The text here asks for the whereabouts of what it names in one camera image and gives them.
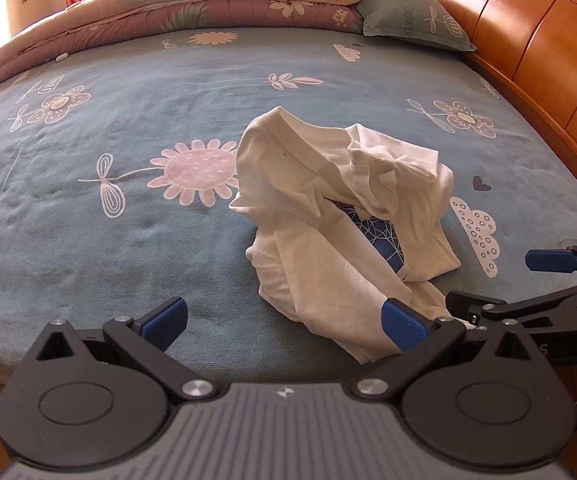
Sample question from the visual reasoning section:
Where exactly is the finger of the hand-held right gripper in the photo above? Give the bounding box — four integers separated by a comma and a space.
445, 290, 509, 323
525, 237, 577, 276

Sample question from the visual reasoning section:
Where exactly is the bed with blue floral sheet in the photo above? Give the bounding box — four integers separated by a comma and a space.
0, 25, 577, 411

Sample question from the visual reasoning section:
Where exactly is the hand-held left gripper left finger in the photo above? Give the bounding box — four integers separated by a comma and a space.
33, 296, 216, 403

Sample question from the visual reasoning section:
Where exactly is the folded pink floral quilt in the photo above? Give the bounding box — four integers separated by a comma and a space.
0, 0, 414, 93

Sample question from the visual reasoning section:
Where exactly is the grey-green pillow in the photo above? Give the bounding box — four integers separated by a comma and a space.
355, 0, 476, 53

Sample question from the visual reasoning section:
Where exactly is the wooden headboard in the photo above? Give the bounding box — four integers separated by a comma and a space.
393, 0, 577, 186

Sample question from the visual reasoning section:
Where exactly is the white long-sleeve printed shirt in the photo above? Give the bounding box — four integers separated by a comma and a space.
228, 106, 461, 365

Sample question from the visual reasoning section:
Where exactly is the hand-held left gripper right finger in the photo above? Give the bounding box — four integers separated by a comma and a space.
351, 297, 544, 403

